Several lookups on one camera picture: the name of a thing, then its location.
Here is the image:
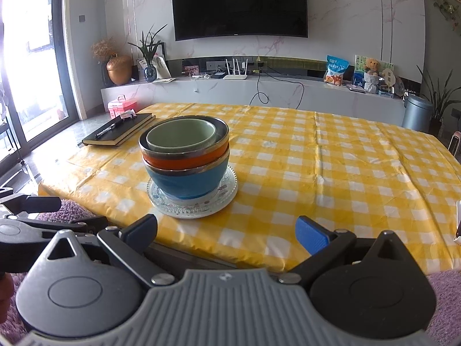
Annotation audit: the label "clear glass plate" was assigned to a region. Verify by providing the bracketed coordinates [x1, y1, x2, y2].
[146, 166, 238, 217]

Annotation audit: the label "black cable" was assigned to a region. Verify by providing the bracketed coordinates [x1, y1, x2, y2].
[250, 68, 305, 109]

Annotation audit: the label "purple shaggy rug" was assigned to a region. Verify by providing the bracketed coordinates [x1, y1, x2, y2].
[0, 198, 461, 343]

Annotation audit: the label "glass sliding door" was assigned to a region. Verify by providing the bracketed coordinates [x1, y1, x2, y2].
[0, 0, 83, 174]

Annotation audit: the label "black picture frame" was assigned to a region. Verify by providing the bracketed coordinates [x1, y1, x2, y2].
[149, 42, 167, 80]

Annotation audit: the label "white marble television cabinet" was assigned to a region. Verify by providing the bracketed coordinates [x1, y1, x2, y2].
[100, 76, 406, 127]

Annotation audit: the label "black notebook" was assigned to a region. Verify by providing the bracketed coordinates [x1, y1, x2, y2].
[82, 112, 157, 148]

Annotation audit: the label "tall green potted plant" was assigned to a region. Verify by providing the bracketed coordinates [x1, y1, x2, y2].
[416, 65, 461, 136]

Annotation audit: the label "hanging vine plant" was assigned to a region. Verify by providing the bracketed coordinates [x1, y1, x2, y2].
[432, 0, 461, 35]

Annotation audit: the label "orange steel bowl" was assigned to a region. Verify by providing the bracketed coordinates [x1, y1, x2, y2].
[139, 116, 230, 172]

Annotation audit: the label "dried flowers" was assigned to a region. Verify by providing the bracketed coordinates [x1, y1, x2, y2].
[90, 37, 118, 62]

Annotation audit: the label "paper hand fan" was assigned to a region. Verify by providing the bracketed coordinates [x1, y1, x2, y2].
[380, 67, 397, 91]

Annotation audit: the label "yellow checked tablecloth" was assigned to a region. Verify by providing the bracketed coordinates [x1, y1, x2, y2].
[38, 103, 461, 274]

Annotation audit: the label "blue snack bag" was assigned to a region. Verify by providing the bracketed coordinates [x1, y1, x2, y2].
[323, 55, 349, 86]

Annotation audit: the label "teddy bear in white wrap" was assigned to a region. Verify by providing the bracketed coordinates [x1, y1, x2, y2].
[363, 59, 381, 93]

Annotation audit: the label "golden vase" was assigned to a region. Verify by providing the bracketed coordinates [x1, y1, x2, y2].
[106, 55, 133, 86]

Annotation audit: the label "white wifi router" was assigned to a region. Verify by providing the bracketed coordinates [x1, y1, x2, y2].
[223, 58, 249, 80]

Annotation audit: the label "blue steel bowl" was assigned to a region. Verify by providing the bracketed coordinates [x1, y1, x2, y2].
[144, 149, 230, 200]

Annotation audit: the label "green ceramic bowl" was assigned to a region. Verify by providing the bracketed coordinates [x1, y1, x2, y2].
[146, 120, 217, 152]

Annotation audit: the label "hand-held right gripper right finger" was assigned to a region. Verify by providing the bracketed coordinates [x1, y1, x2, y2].
[275, 215, 411, 289]

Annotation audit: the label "black wall television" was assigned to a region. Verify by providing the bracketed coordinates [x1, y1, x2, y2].
[171, 0, 308, 41]

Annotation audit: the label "pink storage box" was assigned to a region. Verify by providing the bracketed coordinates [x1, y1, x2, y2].
[107, 95, 138, 113]

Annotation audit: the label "green plant in blue vase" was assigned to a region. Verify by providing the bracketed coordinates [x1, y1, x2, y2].
[128, 25, 168, 83]

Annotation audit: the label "green illustrated board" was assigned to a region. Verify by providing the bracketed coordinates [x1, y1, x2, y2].
[353, 55, 395, 87]

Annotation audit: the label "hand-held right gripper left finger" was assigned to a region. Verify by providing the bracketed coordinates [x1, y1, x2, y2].
[39, 214, 178, 289]

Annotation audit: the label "black pen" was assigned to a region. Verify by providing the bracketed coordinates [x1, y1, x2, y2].
[95, 118, 126, 138]

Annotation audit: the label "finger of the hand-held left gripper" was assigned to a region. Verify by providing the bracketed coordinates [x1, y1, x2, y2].
[0, 215, 109, 240]
[0, 195, 62, 214]

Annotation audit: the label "grey trash can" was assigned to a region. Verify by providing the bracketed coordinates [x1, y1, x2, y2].
[402, 95, 434, 133]

